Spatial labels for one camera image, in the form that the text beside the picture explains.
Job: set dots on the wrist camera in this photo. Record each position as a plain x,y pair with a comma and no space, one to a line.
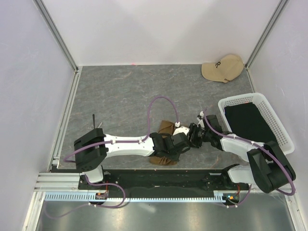
180,136
212,120

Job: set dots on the aluminium frame post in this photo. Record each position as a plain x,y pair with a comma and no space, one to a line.
55,32
266,32

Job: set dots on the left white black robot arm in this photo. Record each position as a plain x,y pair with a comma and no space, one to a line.
95,146

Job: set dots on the left aluminium frame post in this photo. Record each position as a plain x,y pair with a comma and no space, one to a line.
55,32

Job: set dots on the black spoon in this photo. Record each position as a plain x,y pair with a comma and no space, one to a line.
93,120

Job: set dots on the brown cloth napkin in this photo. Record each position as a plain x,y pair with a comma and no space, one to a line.
166,127

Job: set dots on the beige baseball cap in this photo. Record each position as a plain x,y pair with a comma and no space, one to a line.
225,70

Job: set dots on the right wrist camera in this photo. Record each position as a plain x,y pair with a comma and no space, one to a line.
212,120

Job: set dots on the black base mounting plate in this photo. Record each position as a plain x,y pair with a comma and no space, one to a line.
207,179

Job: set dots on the front aluminium rail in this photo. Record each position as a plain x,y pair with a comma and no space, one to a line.
73,182

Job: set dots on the light blue cable duct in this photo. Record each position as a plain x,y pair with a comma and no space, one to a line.
104,197

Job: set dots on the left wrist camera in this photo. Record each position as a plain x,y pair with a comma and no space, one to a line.
180,136

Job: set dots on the right aluminium frame post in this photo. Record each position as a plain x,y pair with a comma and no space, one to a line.
266,32

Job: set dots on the black cloth in basket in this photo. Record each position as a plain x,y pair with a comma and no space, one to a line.
246,121

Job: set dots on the white plastic basket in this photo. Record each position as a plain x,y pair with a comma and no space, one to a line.
259,100

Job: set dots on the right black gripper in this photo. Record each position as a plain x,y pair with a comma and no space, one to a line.
193,128

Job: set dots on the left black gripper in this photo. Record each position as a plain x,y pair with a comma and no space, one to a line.
175,157

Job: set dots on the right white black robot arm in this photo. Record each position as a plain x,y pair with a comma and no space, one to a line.
268,168

